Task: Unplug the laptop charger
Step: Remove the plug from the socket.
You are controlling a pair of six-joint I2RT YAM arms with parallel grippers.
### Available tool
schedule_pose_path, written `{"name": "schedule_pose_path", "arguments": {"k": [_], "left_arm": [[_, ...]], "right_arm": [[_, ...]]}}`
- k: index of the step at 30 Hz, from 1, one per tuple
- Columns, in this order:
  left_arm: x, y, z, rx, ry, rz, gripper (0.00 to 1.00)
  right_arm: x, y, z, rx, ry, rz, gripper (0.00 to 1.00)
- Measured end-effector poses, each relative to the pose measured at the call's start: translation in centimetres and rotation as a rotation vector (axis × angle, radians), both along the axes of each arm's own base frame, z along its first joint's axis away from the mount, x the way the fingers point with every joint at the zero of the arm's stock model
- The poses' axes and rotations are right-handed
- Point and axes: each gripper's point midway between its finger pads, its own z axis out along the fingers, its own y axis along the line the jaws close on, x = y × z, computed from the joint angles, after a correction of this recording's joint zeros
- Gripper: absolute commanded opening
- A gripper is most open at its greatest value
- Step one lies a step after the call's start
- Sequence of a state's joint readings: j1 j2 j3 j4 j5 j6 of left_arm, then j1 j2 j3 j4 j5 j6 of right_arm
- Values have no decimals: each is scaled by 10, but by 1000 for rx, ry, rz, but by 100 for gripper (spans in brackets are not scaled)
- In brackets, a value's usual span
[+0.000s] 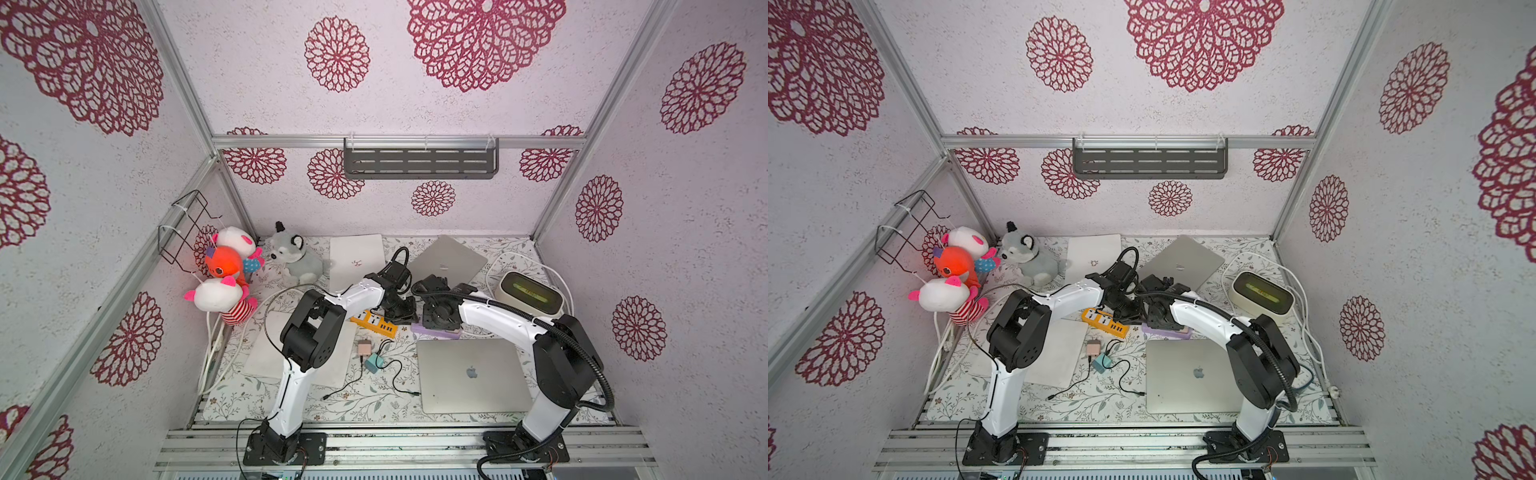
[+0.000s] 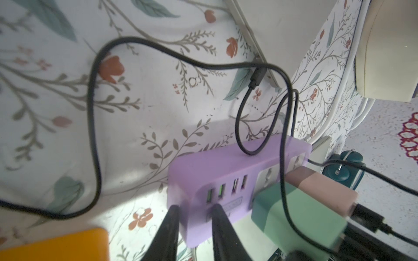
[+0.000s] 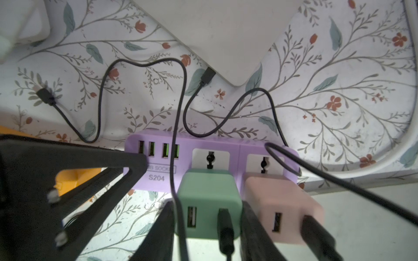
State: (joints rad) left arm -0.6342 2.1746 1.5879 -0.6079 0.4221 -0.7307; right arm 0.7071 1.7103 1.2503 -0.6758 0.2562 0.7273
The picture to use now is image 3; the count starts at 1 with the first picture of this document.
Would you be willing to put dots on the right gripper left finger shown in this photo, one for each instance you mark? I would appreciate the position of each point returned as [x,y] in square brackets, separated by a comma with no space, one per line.
[158,244]

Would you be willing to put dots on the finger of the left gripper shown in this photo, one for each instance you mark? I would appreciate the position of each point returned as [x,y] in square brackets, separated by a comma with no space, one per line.
[55,195]

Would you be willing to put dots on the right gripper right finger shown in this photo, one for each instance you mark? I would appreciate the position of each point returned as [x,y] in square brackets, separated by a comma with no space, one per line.
[256,245]

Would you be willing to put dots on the pink charger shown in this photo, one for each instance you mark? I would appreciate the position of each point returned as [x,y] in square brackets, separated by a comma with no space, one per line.
[280,205]

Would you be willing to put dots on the green charger plug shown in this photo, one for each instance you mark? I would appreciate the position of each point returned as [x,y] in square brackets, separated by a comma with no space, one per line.
[203,193]

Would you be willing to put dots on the silver apple laptop front right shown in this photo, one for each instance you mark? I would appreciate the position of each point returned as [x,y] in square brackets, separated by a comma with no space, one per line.
[363,231]

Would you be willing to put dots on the silver laptop rear right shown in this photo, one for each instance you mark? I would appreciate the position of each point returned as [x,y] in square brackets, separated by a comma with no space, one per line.
[231,37]

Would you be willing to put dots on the orange power strip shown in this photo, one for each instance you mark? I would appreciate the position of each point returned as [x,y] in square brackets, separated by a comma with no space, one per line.
[68,180]

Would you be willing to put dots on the purple power strip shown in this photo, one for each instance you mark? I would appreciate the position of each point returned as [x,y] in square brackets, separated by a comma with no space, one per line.
[240,157]

